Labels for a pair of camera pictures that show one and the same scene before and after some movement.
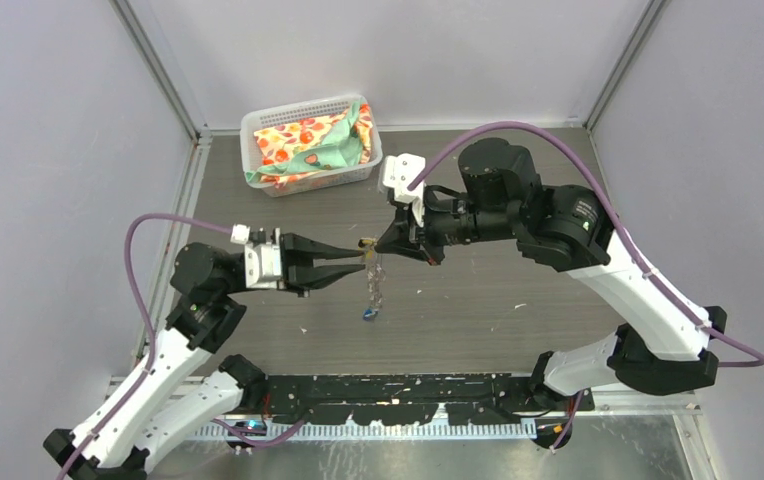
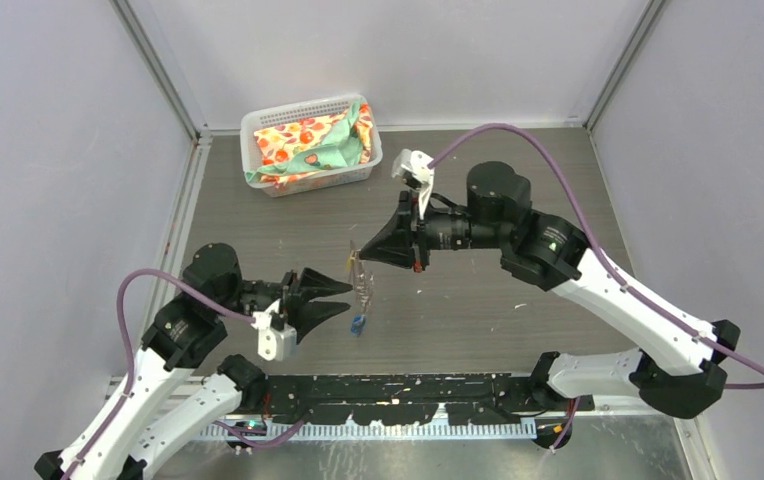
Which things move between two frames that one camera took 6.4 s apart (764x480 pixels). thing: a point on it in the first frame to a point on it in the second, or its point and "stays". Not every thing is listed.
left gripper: x=300 y=272 to x=306 y=314
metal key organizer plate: x=376 y=277 to x=363 y=281
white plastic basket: x=310 y=146 stays
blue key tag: x=369 y=313 to x=357 y=325
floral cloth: x=314 y=145 stays
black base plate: x=416 y=398 stays
